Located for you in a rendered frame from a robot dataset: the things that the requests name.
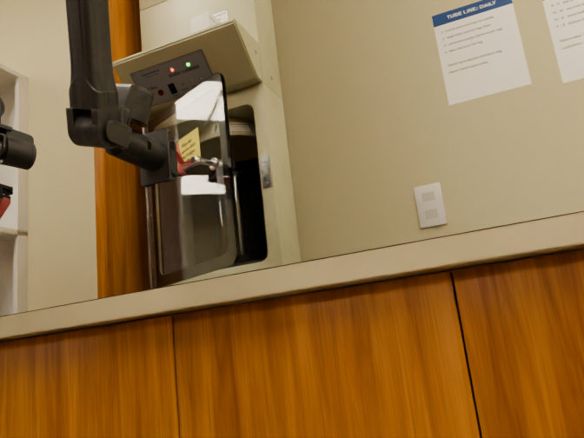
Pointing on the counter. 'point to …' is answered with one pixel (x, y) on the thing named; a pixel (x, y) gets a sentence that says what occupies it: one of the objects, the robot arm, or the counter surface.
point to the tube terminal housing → (257, 24)
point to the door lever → (199, 162)
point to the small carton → (202, 22)
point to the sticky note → (189, 145)
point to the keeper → (266, 172)
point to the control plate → (156, 77)
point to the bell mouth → (245, 150)
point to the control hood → (218, 52)
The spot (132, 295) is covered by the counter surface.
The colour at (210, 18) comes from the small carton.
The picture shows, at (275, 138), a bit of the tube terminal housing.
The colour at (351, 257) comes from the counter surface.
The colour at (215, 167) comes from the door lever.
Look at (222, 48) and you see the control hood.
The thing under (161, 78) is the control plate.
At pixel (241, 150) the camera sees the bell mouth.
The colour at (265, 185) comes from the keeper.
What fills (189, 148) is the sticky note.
